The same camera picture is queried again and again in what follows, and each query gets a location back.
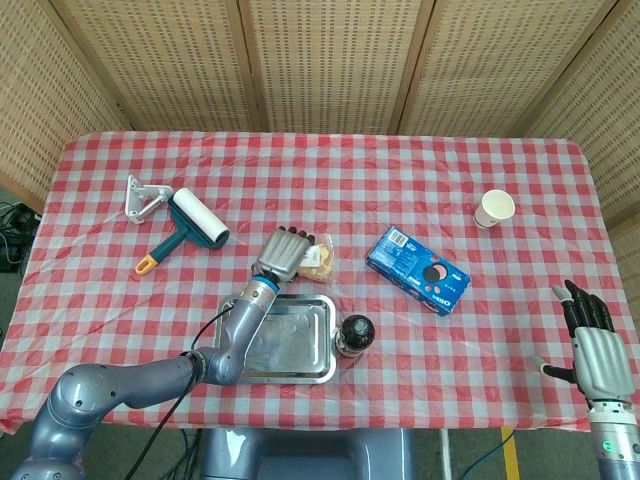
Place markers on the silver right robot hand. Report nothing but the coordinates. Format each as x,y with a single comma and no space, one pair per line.
602,360

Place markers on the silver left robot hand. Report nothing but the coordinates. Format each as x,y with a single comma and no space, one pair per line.
282,255

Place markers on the bread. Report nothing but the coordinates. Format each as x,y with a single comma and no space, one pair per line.
320,267

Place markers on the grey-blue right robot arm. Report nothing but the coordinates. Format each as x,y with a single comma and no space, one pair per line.
617,445

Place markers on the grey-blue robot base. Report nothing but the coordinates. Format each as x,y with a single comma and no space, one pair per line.
310,455

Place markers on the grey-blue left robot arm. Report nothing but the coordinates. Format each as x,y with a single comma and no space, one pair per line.
150,375

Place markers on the stainless steel rectangular tray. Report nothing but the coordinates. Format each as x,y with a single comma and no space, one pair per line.
300,345

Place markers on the red white checkered tablecloth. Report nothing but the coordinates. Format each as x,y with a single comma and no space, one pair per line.
350,200

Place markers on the teal lint roller orange tip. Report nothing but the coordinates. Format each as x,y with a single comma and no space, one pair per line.
200,220

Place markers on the dark tea bottle black cap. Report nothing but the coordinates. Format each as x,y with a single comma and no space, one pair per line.
356,332

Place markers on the blue Oreo cookie box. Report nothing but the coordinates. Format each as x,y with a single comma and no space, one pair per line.
415,270

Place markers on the white table leg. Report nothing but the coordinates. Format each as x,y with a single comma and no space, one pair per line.
445,455

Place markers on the white paper cup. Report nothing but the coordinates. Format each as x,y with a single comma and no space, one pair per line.
492,210

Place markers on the woven bamboo folding screen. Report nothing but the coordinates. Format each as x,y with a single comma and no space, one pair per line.
330,60

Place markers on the white plastic wall bracket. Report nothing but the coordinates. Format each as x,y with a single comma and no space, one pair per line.
132,200

